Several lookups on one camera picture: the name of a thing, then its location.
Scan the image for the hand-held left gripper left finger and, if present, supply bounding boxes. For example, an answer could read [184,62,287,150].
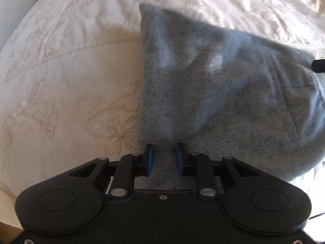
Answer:
[67,144,155,200]

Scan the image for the grey speckled pants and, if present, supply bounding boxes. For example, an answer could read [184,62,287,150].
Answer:
[134,2,325,191]

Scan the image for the cream embroidered bedspread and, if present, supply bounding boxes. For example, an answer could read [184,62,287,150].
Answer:
[0,0,325,230]

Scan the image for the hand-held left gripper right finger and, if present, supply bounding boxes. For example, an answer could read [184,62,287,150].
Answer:
[175,142,262,200]

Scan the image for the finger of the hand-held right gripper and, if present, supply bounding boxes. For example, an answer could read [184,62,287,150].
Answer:
[312,59,325,74]

